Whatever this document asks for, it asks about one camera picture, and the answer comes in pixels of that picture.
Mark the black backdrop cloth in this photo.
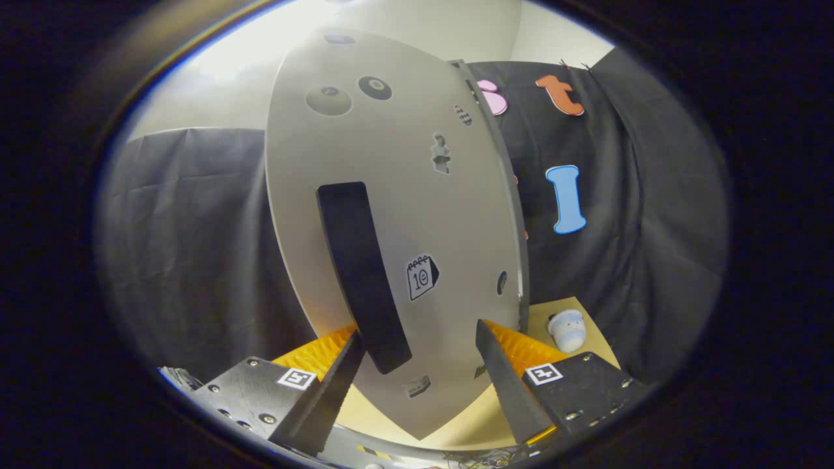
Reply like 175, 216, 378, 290
98, 49, 729, 385

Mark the black door handle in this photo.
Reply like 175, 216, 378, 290
317, 182, 413, 375

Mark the white blue plush toy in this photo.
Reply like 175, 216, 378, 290
547, 309, 587, 354

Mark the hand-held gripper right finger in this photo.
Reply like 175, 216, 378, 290
474, 319, 652, 447

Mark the white cabinet door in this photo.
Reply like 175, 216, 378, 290
264, 27, 527, 440

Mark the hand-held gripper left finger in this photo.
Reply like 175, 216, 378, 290
189, 326, 367, 457

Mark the grey cabinet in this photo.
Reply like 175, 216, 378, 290
450, 60, 530, 333

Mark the tangle of thin cables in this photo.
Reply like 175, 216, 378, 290
450, 448, 522, 468

